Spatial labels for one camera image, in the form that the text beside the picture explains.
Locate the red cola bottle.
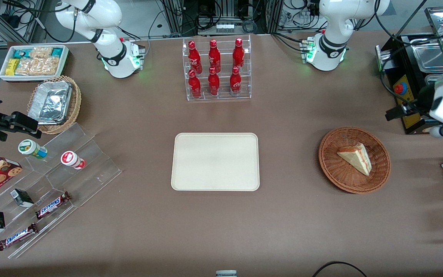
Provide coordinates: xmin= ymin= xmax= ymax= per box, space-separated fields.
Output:
xmin=208 ymin=39 xmax=222 ymax=73
xmin=188 ymin=70 xmax=202 ymax=99
xmin=232 ymin=38 xmax=245 ymax=70
xmin=208 ymin=68 xmax=221 ymax=97
xmin=188 ymin=41 xmax=203 ymax=74
xmin=230 ymin=67 xmax=242 ymax=97

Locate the clear cracker pack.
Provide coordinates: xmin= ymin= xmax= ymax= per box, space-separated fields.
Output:
xmin=37 ymin=57 xmax=60 ymax=76
xmin=15 ymin=58 xmax=40 ymax=76
xmin=30 ymin=47 xmax=53 ymax=60

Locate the aluminium frame rack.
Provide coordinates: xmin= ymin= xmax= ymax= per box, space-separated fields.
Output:
xmin=160 ymin=0 xmax=283 ymax=35

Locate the light wicker basket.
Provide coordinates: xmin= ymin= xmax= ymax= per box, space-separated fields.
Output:
xmin=27 ymin=75 xmax=82 ymax=135

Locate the clear acrylic bottle rack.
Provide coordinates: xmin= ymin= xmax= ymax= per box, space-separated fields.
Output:
xmin=182 ymin=35 xmax=252 ymax=102

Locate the triangular sandwich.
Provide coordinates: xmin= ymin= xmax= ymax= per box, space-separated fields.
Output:
xmin=337 ymin=142 xmax=372 ymax=177

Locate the brown wicker basket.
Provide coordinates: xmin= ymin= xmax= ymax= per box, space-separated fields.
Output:
xmin=318 ymin=127 xmax=391 ymax=194

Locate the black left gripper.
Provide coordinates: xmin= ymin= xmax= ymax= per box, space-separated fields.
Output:
xmin=385 ymin=85 xmax=435 ymax=121

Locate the clear acrylic step display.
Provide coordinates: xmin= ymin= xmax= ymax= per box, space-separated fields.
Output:
xmin=0 ymin=122 xmax=123 ymax=259

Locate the yellow snack pack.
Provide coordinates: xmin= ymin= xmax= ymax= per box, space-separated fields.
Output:
xmin=5 ymin=58 xmax=20 ymax=76

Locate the black looped cable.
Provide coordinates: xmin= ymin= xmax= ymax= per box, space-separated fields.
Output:
xmin=313 ymin=261 xmax=368 ymax=277

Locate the aluminium foil container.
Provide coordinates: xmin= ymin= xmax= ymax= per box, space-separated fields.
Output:
xmin=27 ymin=81 xmax=73 ymax=125

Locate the black food warmer cabinet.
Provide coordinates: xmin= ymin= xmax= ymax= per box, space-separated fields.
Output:
xmin=375 ymin=6 xmax=443 ymax=135

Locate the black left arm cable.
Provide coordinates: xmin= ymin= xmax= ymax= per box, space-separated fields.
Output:
xmin=373 ymin=0 xmax=430 ymax=116

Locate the beige plastic tray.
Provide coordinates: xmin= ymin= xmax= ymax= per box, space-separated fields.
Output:
xmin=171 ymin=133 xmax=260 ymax=192

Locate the white rectangular snack tray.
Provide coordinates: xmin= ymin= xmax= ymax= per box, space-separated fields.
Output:
xmin=0 ymin=45 xmax=70 ymax=83

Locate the green lidded yogurt cup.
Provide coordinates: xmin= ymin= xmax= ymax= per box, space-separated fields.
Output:
xmin=18 ymin=139 xmax=48 ymax=159

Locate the red lidded yogurt cup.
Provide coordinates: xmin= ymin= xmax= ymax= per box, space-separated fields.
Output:
xmin=60 ymin=151 xmax=86 ymax=170

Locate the snickers chocolate bar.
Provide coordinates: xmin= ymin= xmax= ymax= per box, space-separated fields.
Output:
xmin=35 ymin=192 xmax=72 ymax=220
xmin=0 ymin=222 xmax=39 ymax=251

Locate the steel warmer pan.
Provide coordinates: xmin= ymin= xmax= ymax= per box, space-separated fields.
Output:
xmin=413 ymin=43 xmax=443 ymax=73
xmin=425 ymin=73 xmax=443 ymax=87

